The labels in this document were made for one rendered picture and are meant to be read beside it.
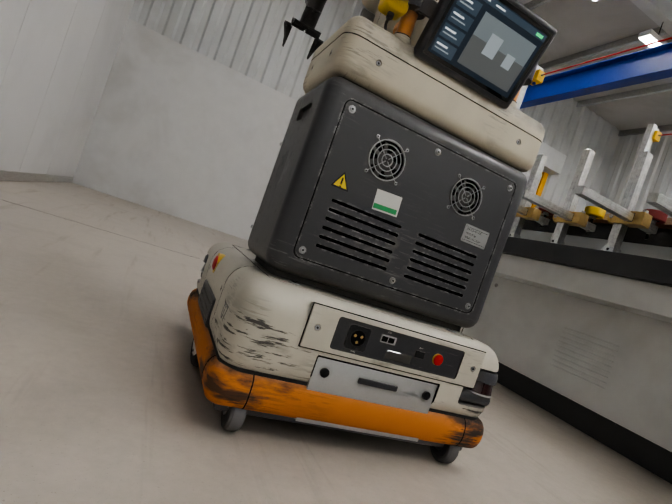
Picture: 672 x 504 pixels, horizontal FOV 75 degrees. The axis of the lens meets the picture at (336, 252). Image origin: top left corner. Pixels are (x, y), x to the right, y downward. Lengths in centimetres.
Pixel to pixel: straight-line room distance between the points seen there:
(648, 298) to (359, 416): 123
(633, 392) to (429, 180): 134
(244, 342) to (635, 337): 162
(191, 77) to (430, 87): 642
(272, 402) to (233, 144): 650
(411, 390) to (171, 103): 655
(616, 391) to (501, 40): 146
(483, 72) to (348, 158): 34
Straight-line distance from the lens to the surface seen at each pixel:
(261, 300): 76
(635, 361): 205
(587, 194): 174
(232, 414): 83
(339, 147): 86
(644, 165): 203
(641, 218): 193
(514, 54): 105
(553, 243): 208
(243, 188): 718
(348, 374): 86
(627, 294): 188
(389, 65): 93
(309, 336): 80
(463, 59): 100
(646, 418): 201
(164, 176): 707
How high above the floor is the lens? 38
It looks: 1 degrees down
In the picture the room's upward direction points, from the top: 19 degrees clockwise
